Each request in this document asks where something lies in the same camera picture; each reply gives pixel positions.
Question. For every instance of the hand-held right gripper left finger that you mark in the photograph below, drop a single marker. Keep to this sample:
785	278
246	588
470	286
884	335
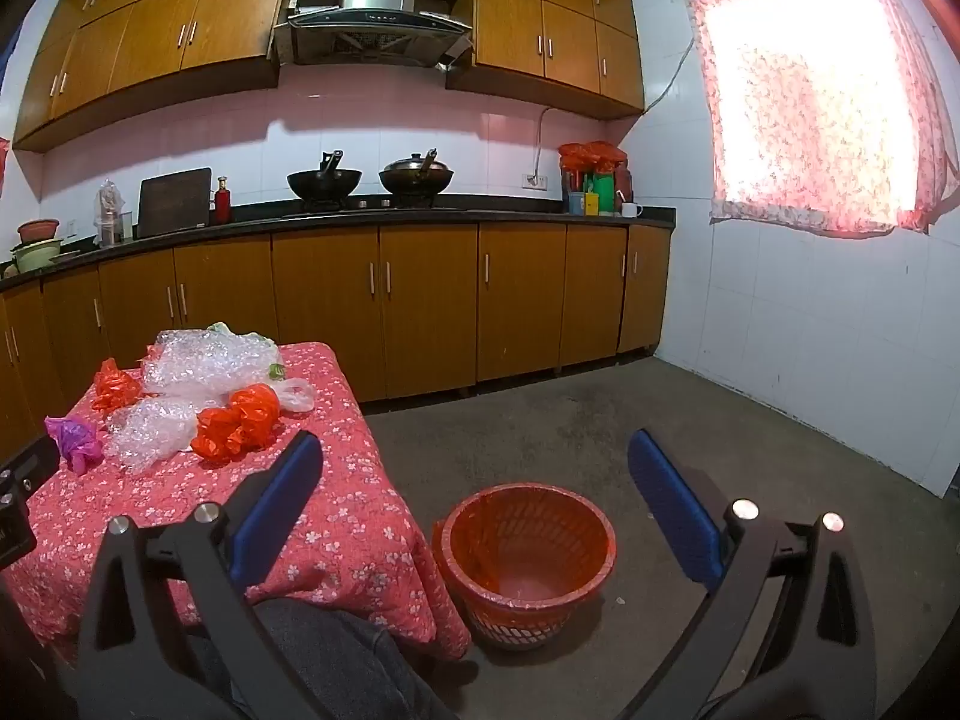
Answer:
277	495

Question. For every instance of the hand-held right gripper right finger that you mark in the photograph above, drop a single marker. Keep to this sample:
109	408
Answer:
675	495

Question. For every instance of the red plastic wastebasket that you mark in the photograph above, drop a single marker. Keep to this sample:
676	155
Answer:
525	585

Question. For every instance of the red floral tablecloth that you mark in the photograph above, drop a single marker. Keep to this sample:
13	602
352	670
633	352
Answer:
337	525

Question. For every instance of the large red plastic bag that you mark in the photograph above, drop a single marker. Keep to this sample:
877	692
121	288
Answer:
240	420

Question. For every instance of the purple plastic bag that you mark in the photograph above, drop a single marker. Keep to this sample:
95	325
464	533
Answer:
73	439

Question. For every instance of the small bubble wrap sheet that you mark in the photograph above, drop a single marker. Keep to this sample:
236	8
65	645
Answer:
150	427

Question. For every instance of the small red plastic bag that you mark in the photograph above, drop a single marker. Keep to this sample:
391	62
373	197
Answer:
116	388

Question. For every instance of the person's legs in jeans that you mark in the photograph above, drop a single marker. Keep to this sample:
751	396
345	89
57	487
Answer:
322	660

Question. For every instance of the wooden base cabinets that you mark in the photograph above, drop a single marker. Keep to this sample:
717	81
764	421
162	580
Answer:
427	300

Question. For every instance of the red plastic colander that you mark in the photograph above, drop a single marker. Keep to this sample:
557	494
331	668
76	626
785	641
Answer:
37	229

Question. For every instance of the white mug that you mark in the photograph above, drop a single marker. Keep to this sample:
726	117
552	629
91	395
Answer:
628	210

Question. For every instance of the red bottle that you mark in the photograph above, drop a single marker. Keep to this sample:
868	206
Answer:
223	202

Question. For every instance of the yellow box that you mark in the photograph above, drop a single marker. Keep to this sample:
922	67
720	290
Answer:
592	205

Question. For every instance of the gas stove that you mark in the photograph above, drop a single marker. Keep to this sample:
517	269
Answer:
367	204

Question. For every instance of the blue cup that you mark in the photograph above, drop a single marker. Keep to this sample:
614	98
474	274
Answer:
576	204

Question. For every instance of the jar in clear bag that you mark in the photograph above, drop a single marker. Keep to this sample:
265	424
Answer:
110	217

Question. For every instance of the dark cutting board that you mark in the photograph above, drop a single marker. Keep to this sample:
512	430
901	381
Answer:
174	202

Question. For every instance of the dark sauce bottle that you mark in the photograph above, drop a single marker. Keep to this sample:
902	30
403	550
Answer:
624	184

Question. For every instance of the green container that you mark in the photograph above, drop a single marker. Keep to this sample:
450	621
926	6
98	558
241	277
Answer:
600	186

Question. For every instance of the black kitchen countertop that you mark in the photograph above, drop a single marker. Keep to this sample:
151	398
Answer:
450	216

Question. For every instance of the black wok with lid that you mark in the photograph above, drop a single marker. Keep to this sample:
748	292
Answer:
416	176

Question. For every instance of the red bag over condiments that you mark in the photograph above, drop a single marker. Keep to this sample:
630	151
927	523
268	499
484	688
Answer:
592	155

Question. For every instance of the pink floral curtain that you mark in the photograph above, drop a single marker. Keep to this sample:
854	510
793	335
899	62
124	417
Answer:
810	90

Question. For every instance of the wall power outlet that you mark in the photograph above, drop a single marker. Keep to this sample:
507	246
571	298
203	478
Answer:
536	181

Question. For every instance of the wooden wall cabinet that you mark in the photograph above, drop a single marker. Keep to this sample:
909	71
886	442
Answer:
150	30
555	22

